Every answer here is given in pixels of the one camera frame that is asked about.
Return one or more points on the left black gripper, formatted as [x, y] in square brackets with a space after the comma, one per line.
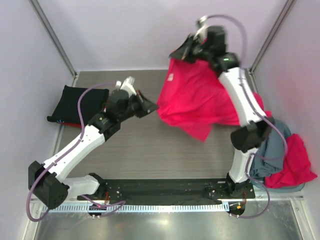
[147, 106]

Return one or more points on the aluminium frame post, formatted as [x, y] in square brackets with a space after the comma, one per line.
[52, 35]
[288, 5]

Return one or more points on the left aluminium frame post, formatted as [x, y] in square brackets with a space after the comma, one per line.
[52, 35]

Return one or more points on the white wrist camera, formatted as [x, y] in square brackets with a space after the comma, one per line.
[201, 32]
[127, 85]

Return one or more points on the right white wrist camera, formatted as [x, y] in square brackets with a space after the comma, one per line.
[201, 32]

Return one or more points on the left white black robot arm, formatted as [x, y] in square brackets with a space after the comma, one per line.
[49, 181]

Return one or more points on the blue plastic basket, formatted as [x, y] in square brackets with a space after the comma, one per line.
[285, 131]

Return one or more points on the slotted white cable duct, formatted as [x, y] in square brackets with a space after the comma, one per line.
[85, 207]

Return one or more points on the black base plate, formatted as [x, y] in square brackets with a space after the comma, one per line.
[172, 192]

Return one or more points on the pink t shirt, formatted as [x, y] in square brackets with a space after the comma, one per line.
[193, 99]
[296, 166]

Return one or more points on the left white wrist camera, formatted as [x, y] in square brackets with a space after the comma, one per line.
[127, 85]

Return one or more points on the grey blue t shirt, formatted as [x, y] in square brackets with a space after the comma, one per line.
[273, 150]

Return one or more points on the right aluminium frame post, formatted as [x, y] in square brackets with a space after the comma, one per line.
[288, 5]

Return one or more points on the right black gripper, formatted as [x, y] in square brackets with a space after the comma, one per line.
[183, 51]

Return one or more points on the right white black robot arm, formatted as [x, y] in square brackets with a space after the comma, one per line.
[254, 123]

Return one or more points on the black t shirt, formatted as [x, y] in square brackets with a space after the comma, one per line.
[72, 99]

